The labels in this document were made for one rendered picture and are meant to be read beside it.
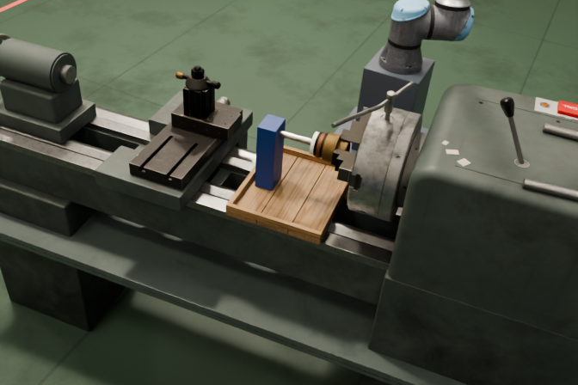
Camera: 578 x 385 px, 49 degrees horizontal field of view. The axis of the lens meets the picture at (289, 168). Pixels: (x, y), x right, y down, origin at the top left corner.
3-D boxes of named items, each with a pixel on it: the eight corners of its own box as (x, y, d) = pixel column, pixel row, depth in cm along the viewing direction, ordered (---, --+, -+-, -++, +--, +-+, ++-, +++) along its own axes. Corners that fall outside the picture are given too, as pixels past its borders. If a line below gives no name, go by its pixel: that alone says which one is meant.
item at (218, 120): (241, 125, 209) (241, 113, 206) (228, 142, 201) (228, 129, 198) (186, 110, 214) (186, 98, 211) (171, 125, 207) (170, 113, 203)
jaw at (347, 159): (373, 156, 177) (363, 174, 167) (370, 172, 179) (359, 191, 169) (336, 146, 179) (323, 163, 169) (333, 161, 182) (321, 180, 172)
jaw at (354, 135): (378, 149, 183) (390, 110, 183) (377, 148, 178) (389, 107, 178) (342, 140, 186) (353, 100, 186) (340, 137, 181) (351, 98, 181)
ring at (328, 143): (353, 131, 183) (323, 123, 186) (344, 148, 176) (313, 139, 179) (349, 156, 189) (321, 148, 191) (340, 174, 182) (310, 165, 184)
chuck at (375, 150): (400, 170, 201) (416, 89, 179) (372, 241, 179) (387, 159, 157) (373, 162, 203) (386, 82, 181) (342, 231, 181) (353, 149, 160)
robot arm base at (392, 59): (387, 50, 231) (391, 25, 225) (427, 61, 226) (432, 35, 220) (372, 66, 220) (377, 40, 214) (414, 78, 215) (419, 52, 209)
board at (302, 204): (354, 174, 209) (356, 165, 207) (319, 245, 182) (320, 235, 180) (271, 150, 217) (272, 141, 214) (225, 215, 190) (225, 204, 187)
